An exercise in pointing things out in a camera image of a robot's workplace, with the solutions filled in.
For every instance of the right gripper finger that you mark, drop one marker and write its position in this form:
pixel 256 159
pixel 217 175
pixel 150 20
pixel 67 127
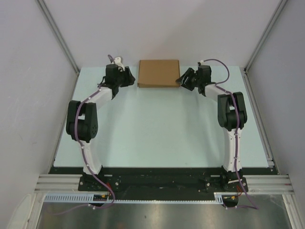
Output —
pixel 186 77
pixel 189 86

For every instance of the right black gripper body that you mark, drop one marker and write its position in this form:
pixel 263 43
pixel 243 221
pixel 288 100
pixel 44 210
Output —
pixel 198 80

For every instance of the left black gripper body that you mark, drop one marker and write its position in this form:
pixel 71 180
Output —
pixel 125 78

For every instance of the brown cardboard box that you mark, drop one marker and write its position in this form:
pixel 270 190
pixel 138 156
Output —
pixel 158 74

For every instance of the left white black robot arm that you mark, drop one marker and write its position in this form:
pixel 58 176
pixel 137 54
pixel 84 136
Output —
pixel 82 116

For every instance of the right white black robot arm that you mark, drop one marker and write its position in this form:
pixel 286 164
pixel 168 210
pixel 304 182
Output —
pixel 231 116

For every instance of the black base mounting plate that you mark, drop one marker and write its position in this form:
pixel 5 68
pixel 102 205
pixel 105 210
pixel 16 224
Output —
pixel 122 178

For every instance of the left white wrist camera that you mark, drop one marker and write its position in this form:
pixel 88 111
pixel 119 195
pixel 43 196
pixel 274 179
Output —
pixel 118 61

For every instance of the left aluminium frame post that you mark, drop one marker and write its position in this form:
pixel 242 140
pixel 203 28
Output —
pixel 57 34

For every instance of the aluminium frame post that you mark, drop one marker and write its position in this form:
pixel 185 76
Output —
pixel 57 34
pixel 274 18

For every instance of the right aluminium frame post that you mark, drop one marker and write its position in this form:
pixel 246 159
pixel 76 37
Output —
pixel 274 18

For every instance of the aluminium front rail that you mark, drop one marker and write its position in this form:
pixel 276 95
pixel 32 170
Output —
pixel 257 184

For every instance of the grey slotted cable duct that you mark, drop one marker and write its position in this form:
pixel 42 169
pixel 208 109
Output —
pixel 209 198

